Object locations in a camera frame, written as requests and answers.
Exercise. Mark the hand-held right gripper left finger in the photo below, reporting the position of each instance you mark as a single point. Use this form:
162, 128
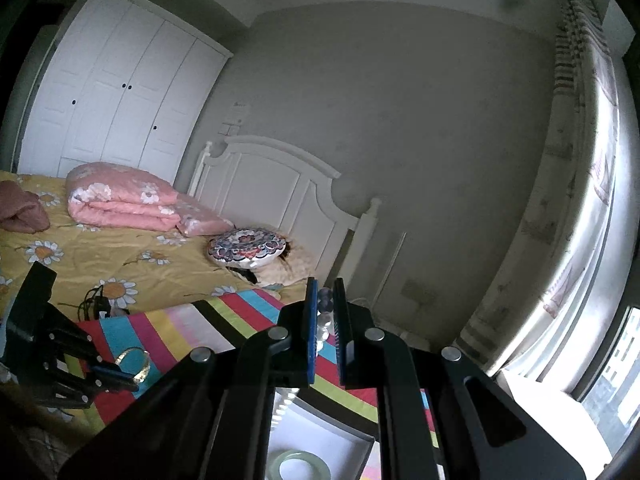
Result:
312, 332

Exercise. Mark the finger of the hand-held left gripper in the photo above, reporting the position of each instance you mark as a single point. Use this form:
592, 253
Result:
70, 392
112, 375

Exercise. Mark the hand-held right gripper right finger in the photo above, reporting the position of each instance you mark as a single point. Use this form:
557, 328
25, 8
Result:
340, 340

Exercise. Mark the white jewelry box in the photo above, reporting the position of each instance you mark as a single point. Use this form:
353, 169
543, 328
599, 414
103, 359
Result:
320, 440

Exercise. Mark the beige cushion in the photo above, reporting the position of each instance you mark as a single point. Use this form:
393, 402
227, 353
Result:
292, 266

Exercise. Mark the yellow floral bedsheet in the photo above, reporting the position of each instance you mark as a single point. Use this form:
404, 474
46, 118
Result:
100, 245

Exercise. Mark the pink cloth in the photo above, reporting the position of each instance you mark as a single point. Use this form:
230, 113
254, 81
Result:
20, 210

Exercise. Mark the striped colourful tablecloth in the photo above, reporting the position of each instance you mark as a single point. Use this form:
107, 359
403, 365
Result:
200, 320

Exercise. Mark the round patterned cushion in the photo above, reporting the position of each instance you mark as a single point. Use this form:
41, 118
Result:
247, 247

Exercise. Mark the green jade bangle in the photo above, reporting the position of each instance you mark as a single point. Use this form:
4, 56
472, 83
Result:
300, 457

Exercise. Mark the pink floral quilt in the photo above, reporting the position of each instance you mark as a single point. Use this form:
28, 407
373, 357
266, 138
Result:
120, 200

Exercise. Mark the white bed headboard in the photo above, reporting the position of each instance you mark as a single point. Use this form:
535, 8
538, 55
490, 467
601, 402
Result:
270, 185

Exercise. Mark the pink floral pillow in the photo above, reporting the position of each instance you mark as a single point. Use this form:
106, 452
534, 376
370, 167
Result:
200, 220

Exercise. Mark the white windowsill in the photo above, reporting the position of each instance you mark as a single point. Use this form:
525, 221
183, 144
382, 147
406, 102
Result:
550, 410

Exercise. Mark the patterned curtain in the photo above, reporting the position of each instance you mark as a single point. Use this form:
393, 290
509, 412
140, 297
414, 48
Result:
575, 210

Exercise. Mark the white wardrobe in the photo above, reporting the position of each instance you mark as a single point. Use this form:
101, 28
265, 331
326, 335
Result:
125, 60

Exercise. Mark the window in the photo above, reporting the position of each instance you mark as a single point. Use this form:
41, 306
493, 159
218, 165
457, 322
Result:
620, 360

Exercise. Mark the white wall switch plate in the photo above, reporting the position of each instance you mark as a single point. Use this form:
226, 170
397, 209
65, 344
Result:
230, 126

